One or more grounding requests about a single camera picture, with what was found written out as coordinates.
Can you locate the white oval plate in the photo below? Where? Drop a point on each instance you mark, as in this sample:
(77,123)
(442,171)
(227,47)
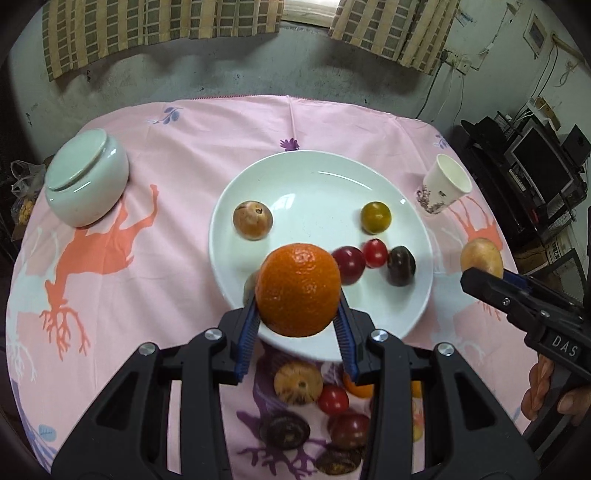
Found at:
(314,194)

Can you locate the red cherry tomato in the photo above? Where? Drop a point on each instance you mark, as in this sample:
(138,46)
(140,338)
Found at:
(375,253)
(333,399)

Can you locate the computer monitor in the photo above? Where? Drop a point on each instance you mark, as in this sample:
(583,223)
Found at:
(540,161)

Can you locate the small cardboard box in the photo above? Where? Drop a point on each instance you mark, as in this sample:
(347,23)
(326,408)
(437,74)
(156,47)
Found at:
(545,110)

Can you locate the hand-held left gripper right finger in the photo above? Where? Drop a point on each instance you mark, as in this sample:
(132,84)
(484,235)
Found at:
(344,341)

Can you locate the white lidded ceramic jar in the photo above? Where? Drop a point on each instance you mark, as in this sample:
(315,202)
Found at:
(85,180)

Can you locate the dark red tomato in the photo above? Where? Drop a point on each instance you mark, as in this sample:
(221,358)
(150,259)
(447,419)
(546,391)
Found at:
(349,264)

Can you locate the dark water chestnut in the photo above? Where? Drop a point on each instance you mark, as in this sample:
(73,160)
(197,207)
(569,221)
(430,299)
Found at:
(400,266)
(339,461)
(285,432)

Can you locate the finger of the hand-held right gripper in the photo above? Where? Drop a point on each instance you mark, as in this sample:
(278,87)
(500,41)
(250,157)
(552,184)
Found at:
(517,279)
(489,286)

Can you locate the pink printed tablecloth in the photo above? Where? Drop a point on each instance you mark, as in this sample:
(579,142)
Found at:
(161,152)

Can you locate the window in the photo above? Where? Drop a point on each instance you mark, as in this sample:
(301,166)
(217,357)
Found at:
(309,9)

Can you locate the yellow-brown round fruit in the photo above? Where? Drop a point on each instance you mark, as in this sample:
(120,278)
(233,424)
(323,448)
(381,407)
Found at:
(249,284)

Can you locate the person's right hand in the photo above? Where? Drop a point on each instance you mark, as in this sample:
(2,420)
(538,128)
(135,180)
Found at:
(538,387)

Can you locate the brown round fruit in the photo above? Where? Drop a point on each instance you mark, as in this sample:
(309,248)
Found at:
(253,220)

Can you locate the black computer desk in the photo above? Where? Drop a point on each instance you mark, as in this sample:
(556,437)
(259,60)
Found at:
(508,212)

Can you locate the printed paper cup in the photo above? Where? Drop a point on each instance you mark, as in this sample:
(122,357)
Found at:
(443,187)

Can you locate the white wall switch box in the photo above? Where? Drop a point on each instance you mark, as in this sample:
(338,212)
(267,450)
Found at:
(538,34)

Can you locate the clear plastic bag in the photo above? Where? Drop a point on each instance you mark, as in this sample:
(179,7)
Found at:
(25,194)

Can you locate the large orange mandarin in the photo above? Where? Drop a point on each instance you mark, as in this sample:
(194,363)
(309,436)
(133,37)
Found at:
(298,290)

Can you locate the white wall socket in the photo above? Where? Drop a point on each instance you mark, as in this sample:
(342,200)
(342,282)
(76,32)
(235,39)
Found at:
(457,60)

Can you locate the pale yellow round fruit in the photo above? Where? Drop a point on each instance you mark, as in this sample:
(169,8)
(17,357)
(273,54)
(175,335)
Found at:
(481,257)

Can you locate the dark purple tomato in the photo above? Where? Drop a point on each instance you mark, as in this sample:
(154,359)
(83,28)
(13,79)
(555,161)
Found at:
(349,430)

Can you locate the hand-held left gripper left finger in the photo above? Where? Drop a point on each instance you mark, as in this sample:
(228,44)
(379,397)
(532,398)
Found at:
(244,350)

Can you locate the yellow-orange tomato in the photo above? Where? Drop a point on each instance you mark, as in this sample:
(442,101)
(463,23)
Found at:
(416,389)

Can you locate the striped tan round fruit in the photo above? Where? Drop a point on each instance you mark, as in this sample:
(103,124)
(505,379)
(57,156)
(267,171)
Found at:
(298,382)

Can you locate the checkered beige curtain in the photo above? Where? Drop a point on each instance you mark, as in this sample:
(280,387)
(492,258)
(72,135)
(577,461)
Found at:
(392,27)
(161,32)

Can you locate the olive yellow tomato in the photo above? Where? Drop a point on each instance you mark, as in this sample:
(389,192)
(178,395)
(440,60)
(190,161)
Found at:
(375,217)

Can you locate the black speaker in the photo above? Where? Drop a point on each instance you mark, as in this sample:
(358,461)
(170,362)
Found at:
(577,143)

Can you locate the small orange mandarin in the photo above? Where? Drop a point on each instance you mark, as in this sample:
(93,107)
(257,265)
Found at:
(358,386)

